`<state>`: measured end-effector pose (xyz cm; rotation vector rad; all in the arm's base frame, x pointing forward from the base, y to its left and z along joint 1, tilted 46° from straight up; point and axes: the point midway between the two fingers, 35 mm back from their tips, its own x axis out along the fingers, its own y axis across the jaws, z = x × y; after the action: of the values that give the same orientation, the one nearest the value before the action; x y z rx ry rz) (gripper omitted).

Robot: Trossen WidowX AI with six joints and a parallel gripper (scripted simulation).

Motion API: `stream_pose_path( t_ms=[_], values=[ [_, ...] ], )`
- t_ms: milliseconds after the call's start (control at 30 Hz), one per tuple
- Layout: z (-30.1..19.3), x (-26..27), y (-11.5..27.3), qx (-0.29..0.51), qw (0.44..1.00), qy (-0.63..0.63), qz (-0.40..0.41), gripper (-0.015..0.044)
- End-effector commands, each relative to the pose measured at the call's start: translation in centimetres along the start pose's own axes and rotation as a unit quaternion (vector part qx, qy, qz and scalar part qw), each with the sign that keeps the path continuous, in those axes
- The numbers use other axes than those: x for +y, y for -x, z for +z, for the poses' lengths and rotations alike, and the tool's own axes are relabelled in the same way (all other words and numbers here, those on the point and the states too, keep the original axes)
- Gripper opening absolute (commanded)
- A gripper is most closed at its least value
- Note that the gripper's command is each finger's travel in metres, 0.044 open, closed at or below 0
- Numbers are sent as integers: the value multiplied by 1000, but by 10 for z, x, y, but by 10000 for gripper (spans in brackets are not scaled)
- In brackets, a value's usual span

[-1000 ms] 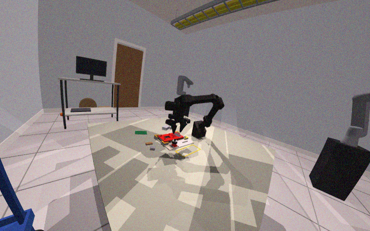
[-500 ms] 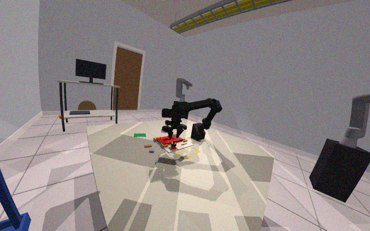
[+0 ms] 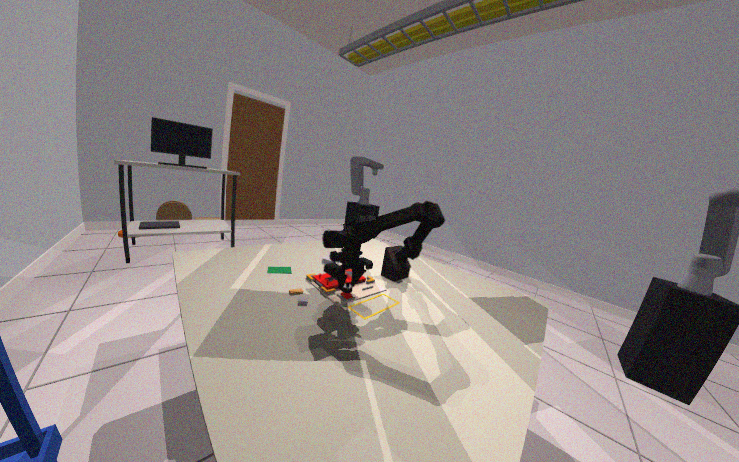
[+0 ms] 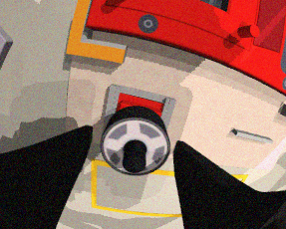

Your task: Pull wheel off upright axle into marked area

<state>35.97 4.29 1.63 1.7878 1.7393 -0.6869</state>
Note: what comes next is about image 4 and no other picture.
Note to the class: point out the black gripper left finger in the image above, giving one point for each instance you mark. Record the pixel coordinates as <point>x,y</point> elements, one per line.
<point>36,180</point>

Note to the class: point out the yellow tape outline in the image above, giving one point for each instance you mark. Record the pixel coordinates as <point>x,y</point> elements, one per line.
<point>94,180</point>

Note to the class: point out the black wheel with grey hub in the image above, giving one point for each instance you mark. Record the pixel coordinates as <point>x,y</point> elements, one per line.
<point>135,123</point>

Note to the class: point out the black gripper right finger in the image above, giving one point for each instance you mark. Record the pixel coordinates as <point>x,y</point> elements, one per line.
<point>211,198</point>

